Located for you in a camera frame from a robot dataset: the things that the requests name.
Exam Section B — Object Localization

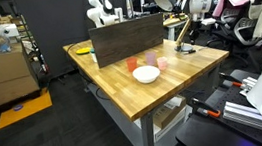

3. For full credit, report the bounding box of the orange black bar clamp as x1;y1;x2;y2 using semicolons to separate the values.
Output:
218;68;247;91
188;93;223;122

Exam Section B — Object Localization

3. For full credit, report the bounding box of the black perforated robot platform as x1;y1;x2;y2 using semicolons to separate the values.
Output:
168;66;262;146

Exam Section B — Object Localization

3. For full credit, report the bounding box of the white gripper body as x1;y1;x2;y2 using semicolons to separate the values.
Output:
199;16;218;27

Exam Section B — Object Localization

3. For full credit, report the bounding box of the white bowl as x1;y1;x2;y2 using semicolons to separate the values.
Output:
131;63;162;86

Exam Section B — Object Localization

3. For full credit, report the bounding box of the aluminium extrusion bar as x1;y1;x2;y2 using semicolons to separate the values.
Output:
220;96;262;146

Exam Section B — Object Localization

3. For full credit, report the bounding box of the pink plastic mug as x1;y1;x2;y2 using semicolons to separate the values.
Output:
155;55;170;72

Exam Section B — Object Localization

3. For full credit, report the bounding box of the large cardboard box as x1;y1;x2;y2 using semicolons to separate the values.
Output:
0;39;43;109

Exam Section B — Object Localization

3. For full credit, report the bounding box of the purple plastic cup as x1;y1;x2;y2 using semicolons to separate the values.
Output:
144;50;158;68

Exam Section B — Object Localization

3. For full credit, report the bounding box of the black partition panel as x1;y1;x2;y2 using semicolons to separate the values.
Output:
12;0;136;82

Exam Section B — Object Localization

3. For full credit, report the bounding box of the small cardboard box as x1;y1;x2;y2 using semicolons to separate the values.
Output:
148;94;191;132

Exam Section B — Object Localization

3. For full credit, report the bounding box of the pink office chair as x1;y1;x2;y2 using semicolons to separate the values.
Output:
210;0;257;21

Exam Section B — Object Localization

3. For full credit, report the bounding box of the white framed monitor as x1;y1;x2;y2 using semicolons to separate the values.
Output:
125;0;148;18

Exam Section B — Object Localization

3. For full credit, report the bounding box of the grey mesh office chair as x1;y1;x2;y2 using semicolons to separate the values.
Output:
230;14;262;48

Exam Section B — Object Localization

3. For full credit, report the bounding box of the orange plastic cup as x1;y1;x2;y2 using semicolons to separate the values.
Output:
125;56;140;73

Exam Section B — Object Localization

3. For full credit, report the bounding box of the small blue disc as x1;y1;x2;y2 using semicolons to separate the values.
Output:
11;103;25;113

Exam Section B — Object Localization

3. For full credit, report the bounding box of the dark wooden board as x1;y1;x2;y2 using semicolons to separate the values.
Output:
86;12;170;71

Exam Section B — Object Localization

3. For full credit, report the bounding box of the white cup teal lid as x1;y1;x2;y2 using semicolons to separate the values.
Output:
89;46;99;65

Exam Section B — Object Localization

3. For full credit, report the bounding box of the yellow plate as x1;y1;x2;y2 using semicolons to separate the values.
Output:
75;46;92;57

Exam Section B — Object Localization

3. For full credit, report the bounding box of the orange floor mat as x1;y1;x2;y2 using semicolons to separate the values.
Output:
0;87;55;130

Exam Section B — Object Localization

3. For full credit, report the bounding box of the silver metal block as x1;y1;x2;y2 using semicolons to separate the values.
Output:
236;75;261;98

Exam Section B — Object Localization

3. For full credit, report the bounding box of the grey metal table frame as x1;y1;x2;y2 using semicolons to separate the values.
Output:
82;61;233;146

